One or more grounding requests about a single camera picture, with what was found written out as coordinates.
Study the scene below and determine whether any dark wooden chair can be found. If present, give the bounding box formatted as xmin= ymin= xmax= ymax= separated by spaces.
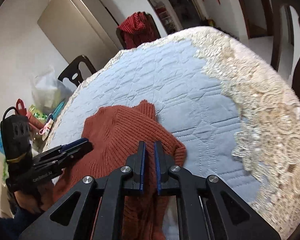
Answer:
xmin=270 ymin=0 xmax=300 ymax=100
xmin=58 ymin=55 xmax=97 ymax=87
xmin=115 ymin=12 xmax=162 ymax=50

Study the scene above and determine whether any white plastic bag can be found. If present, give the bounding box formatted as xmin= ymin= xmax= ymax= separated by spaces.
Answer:
xmin=31 ymin=66 xmax=72 ymax=114

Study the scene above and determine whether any beige refrigerator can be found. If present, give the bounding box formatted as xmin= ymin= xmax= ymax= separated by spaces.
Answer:
xmin=38 ymin=0 xmax=123 ymax=70

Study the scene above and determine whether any red gift bag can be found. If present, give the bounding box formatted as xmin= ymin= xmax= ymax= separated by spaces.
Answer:
xmin=15 ymin=99 xmax=27 ymax=116

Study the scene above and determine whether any person's left hand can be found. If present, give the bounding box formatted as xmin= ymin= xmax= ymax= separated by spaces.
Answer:
xmin=14 ymin=181 xmax=54 ymax=213

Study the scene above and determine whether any teal patterned packet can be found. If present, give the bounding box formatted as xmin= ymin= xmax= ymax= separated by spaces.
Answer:
xmin=50 ymin=101 xmax=65 ymax=120

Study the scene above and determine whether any light blue quilted lace tablecloth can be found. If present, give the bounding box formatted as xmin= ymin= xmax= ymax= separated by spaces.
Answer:
xmin=45 ymin=27 xmax=300 ymax=239

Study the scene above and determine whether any dark wooden chair left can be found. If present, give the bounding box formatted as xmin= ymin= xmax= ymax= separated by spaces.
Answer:
xmin=58 ymin=55 xmax=97 ymax=87

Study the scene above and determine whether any green floral gift bag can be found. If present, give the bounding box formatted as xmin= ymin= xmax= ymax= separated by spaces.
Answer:
xmin=29 ymin=105 xmax=48 ymax=124

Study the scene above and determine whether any dark wooden chair far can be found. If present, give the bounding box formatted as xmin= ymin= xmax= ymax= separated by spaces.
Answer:
xmin=115 ymin=12 xmax=162 ymax=50

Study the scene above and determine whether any rust red knit sweater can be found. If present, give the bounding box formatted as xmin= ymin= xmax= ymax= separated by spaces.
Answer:
xmin=53 ymin=100 xmax=186 ymax=239

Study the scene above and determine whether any box with pink ribbon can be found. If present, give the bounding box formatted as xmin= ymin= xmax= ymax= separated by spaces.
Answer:
xmin=39 ymin=119 xmax=54 ymax=141

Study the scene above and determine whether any dark wooden chair right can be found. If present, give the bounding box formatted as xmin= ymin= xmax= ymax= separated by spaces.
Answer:
xmin=270 ymin=0 xmax=300 ymax=100

